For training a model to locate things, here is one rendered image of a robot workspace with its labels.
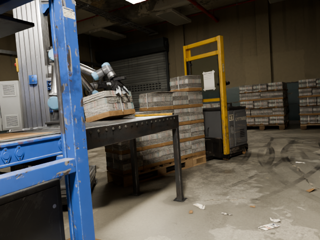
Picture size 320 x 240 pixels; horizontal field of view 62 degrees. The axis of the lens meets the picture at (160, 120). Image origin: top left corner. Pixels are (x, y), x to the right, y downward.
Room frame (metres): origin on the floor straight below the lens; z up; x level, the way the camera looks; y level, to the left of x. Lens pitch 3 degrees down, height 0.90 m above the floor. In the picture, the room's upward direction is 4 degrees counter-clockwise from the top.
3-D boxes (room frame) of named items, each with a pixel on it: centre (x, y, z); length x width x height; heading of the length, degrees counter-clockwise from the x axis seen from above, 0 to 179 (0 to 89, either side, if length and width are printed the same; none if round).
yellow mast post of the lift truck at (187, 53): (4.45, -0.53, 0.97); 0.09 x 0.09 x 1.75; 40
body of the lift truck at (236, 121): (4.44, -1.02, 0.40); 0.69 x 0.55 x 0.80; 40
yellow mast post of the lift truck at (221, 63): (3.95, -0.96, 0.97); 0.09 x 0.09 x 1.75; 40
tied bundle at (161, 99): (3.54, 0.04, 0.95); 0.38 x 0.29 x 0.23; 40
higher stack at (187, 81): (3.92, -0.41, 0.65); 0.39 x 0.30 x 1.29; 40
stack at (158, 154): (3.45, 0.14, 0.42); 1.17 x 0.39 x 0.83; 130
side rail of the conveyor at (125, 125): (1.88, 0.18, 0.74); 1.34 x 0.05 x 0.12; 150
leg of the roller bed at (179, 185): (2.44, -0.14, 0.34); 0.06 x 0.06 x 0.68; 60
